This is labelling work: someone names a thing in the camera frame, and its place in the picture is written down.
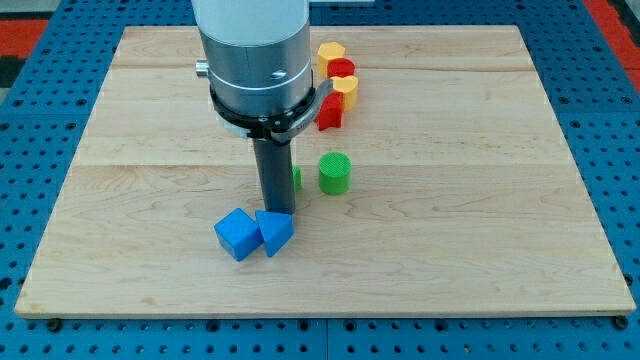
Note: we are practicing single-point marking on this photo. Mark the green cylinder block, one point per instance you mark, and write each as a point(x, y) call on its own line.
point(334, 173)

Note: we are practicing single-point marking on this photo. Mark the blue cube block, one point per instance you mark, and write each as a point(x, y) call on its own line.
point(238, 234)

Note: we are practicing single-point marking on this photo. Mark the blue triangle block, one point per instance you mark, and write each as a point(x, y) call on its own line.
point(276, 229)

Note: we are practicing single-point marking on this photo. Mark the green star block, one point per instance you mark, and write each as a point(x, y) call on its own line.
point(297, 176)

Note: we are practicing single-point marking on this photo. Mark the red star block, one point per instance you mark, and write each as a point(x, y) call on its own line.
point(331, 112)

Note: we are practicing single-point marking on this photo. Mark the yellow heart block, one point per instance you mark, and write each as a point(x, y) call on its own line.
point(349, 88)

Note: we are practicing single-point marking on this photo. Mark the yellow hexagon block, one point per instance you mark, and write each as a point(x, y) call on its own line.
point(326, 52)

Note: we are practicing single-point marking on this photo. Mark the light wooden board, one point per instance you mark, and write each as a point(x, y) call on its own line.
point(464, 200)

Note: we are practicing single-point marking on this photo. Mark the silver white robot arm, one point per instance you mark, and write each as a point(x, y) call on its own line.
point(259, 68)

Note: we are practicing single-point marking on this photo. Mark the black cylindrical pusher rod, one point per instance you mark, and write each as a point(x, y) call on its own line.
point(275, 171)

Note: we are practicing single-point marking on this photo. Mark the red cylinder block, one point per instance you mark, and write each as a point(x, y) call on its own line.
point(340, 67)

